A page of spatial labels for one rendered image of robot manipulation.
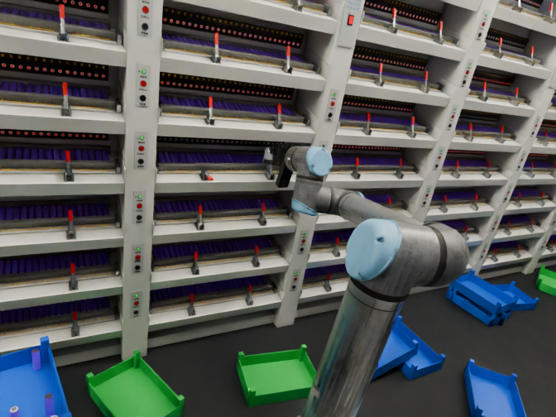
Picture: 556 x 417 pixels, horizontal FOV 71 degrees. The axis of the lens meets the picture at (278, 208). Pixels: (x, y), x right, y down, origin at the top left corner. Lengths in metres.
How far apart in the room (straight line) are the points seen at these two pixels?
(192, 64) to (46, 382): 0.99
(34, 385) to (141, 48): 0.97
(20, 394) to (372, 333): 0.91
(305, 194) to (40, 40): 0.84
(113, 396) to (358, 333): 1.08
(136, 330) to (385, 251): 1.20
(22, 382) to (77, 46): 0.91
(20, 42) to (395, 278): 1.07
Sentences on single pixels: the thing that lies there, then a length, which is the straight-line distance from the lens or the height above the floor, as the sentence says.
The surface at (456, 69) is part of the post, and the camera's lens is 2.03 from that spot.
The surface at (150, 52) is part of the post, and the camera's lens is 1.29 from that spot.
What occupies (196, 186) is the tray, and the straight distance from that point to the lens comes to 1.43.
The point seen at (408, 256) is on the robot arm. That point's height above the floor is 0.94.
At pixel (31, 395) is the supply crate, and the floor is 0.32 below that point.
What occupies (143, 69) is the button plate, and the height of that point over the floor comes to 1.12.
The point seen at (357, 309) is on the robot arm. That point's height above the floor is 0.81.
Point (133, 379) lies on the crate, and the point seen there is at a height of 0.00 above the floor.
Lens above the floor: 1.24
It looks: 22 degrees down
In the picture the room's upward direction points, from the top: 10 degrees clockwise
